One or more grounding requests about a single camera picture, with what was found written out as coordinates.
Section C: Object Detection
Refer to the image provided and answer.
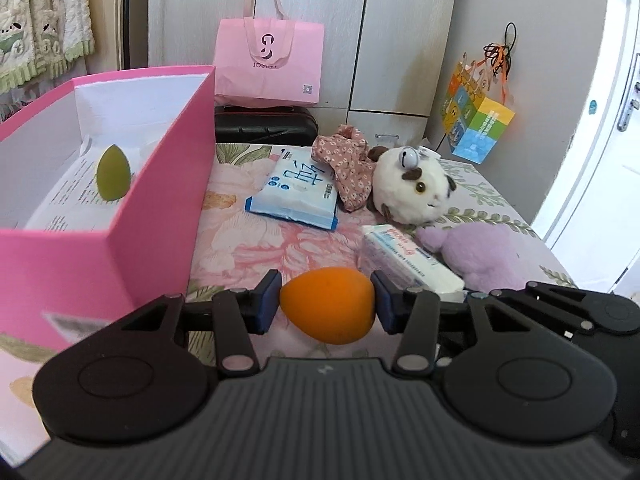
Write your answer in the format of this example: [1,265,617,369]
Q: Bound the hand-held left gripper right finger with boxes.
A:
[370,270,531,378]

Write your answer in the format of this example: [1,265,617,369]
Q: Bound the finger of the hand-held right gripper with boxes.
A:
[492,281,601,336]

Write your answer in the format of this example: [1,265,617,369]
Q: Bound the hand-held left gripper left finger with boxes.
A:
[120,269,282,378]

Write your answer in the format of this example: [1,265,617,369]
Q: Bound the orange egg-shaped sponge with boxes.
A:
[279,267,376,346]

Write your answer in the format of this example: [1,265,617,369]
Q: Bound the blue tissue packet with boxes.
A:
[245,147,340,231]

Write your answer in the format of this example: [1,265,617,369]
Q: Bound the pink floral cloth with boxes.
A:
[312,124,390,211]

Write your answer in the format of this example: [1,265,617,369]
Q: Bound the pink cardboard box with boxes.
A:
[0,65,217,356]

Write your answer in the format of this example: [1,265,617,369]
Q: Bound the white wipes packet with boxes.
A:
[357,224,466,295]

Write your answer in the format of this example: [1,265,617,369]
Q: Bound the floral bed sheet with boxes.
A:
[0,140,581,466]

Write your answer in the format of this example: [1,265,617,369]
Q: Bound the purple plush toy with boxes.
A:
[416,222,533,293]

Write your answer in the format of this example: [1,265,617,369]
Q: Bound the white brown plush toy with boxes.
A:
[369,144,458,225]

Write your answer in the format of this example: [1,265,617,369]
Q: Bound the white door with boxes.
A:
[530,0,640,306]

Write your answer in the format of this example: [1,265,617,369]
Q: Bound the black suitcase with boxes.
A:
[214,105,320,145]

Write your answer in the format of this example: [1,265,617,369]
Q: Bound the colourful paper gift bag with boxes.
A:
[440,22,516,165]

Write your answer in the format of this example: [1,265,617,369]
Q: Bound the green egg-shaped sponge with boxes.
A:
[96,144,135,200]

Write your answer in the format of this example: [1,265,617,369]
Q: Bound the white printed leaflet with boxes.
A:
[22,135,156,233]

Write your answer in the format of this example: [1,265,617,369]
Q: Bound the pink tote bag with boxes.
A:
[214,0,325,108]

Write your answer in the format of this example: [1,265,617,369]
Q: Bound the grey wardrobe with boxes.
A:
[147,0,461,141]

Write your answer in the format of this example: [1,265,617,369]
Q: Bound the white green fluffy cardigan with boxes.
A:
[0,0,96,93]

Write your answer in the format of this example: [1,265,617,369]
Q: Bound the metal door handle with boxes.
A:
[617,52,640,133]

